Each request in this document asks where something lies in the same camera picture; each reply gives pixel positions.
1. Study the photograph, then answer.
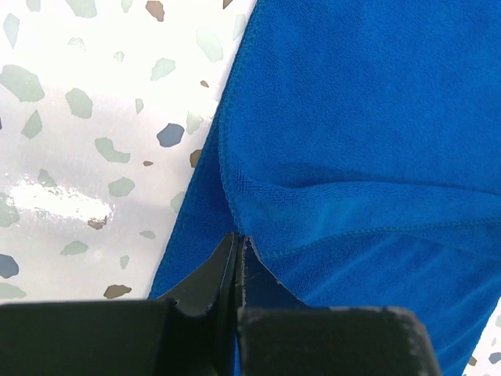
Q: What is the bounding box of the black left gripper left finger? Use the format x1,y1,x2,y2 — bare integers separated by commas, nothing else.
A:
1,233,240,375

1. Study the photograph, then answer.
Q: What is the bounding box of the blue towel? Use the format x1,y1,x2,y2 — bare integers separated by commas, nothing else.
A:
150,1,500,375

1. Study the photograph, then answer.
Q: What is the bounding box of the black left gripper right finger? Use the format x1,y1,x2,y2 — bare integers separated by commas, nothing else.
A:
235,237,442,376

